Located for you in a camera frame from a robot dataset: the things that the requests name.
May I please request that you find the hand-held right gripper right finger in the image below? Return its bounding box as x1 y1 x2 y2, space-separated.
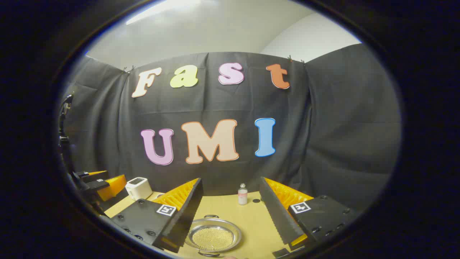
259 176 360 252

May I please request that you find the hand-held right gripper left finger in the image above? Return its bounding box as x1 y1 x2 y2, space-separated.
110 177 204 253

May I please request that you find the steel pot with soybeans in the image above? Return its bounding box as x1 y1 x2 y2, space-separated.
185 215 243 257

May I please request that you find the white toaster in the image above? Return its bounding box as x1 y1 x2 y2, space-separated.
125 177 153 201

